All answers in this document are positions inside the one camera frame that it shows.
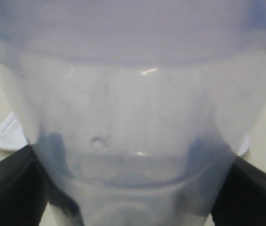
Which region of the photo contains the clear plastic tall container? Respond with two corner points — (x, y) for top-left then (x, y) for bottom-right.
(0, 45), (266, 226)

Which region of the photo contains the white rectangular plastic tray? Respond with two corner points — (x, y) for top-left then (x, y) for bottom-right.
(0, 112), (250, 157)

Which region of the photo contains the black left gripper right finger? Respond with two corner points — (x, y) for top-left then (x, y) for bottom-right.
(211, 157), (266, 226)

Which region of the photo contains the blue plastic container lid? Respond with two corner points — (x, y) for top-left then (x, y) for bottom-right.
(0, 0), (266, 65)

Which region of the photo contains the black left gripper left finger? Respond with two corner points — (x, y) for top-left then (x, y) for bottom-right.
(0, 145), (81, 226)

